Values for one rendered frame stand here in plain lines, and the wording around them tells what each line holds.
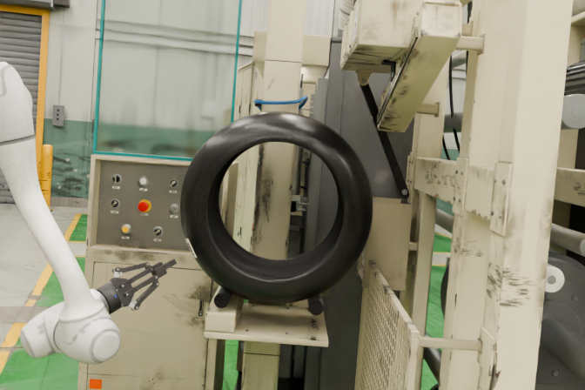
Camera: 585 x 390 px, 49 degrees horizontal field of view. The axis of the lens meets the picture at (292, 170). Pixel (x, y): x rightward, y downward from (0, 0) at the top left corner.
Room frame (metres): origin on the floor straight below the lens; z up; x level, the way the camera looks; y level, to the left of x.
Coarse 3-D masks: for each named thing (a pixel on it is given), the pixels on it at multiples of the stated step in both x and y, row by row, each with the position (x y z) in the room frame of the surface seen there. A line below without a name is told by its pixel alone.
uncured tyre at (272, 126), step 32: (224, 128) 1.88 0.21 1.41; (256, 128) 1.83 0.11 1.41; (288, 128) 1.83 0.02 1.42; (320, 128) 1.86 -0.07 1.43; (192, 160) 1.89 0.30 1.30; (224, 160) 1.83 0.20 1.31; (352, 160) 1.85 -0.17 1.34; (192, 192) 1.83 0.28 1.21; (352, 192) 1.83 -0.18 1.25; (192, 224) 1.83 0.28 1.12; (224, 224) 2.13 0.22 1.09; (352, 224) 1.83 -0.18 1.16; (224, 256) 1.83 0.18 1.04; (256, 256) 2.12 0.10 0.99; (320, 256) 2.10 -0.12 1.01; (352, 256) 1.85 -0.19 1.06; (256, 288) 1.83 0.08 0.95; (288, 288) 1.83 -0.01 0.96; (320, 288) 1.85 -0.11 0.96
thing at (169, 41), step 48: (144, 0) 2.53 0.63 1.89; (192, 0) 2.53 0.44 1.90; (240, 0) 2.52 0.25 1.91; (144, 48) 2.53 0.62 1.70; (192, 48) 2.53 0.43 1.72; (96, 96) 2.52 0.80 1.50; (144, 96) 2.53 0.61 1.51; (192, 96) 2.53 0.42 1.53; (96, 144) 2.53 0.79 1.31; (144, 144) 2.53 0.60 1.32; (192, 144) 2.53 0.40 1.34
